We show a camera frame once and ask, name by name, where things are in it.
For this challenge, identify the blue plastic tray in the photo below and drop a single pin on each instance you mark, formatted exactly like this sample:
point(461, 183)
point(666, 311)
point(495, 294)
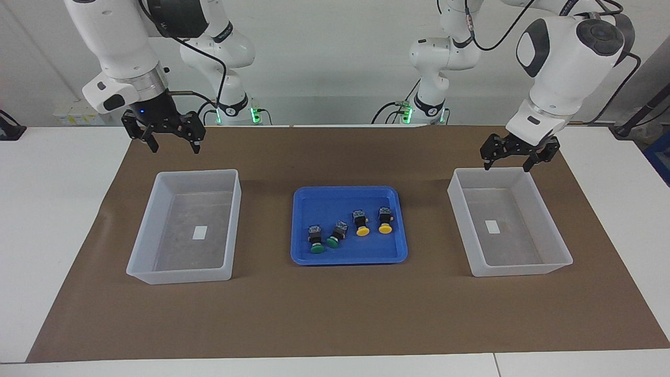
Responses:
point(345, 255)

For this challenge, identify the blue crate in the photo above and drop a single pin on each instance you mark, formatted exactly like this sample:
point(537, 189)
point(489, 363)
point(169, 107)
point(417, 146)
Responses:
point(660, 157)

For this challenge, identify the yellow push button switch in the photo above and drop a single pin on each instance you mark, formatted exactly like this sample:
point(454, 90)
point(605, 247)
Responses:
point(360, 222)
point(385, 220)

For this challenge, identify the black flat clamp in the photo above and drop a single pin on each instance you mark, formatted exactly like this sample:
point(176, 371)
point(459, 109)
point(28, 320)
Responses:
point(10, 130)

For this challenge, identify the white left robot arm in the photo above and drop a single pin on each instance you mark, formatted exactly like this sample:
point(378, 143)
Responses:
point(565, 78)

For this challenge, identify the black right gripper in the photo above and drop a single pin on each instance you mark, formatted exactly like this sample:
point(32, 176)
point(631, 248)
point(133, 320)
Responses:
point(157, 112)

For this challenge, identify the brown paper table mat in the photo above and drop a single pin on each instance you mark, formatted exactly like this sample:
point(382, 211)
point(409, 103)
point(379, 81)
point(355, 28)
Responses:
point(335, 314)

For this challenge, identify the green push button switch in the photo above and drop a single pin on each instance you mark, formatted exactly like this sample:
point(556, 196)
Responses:
point(337, 234)
point(316, 240)

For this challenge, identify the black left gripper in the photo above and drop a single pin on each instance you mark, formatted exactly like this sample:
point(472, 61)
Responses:
point(515, 148)

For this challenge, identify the translucent white plastic box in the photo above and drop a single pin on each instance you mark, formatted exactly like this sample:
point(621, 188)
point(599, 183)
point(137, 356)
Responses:
point(518, 251)
point(178, 251)

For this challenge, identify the white rectangular label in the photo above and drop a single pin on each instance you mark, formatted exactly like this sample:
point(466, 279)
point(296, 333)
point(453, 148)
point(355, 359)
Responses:
point(200, 233)
point(491, 226)

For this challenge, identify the black stand pole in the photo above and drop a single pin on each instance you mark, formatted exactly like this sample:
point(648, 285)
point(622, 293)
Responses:
point(641, 112)

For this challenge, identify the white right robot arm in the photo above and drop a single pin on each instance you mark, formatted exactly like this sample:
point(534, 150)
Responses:
point(118, 42)

